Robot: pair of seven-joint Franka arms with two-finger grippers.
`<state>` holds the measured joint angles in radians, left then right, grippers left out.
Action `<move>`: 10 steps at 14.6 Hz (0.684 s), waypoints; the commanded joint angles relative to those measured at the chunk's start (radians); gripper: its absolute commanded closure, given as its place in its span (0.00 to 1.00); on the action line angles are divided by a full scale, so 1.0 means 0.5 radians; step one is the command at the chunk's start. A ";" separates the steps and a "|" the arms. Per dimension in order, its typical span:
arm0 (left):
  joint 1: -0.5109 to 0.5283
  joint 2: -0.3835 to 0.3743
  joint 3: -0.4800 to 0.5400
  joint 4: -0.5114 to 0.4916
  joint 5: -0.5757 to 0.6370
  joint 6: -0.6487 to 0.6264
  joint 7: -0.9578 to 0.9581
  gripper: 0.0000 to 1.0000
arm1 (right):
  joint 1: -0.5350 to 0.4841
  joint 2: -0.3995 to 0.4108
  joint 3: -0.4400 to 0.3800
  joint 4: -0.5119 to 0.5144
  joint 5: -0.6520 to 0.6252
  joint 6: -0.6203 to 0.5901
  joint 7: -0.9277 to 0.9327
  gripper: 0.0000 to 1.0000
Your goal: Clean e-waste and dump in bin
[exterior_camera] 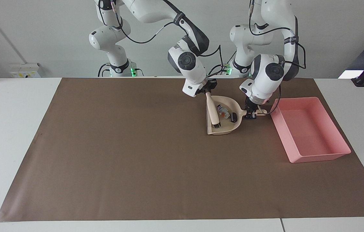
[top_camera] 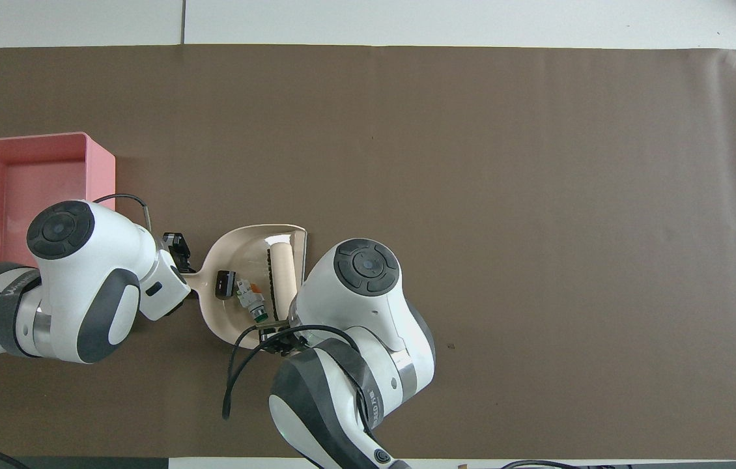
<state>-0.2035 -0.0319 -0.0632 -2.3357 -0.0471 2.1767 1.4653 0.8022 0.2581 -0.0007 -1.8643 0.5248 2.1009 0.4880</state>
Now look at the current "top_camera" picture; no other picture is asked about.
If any beige plastic dustpan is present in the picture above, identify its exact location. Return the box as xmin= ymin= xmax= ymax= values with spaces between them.
xmin=180 ymin=224 xmax=309 ymax=350

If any small black electronic block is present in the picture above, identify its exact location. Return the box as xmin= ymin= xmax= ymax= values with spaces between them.
xmin=214 ymin=270 xmax=238 ymax=300

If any beige brush with black bristles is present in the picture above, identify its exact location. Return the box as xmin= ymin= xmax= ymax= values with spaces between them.
xmin=264 ymin=240 xmax=301 ymax=326

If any white orange green electronic component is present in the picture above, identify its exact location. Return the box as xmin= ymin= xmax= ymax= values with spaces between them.
xmin=235 ymin=278 xmax=270 ymax=324

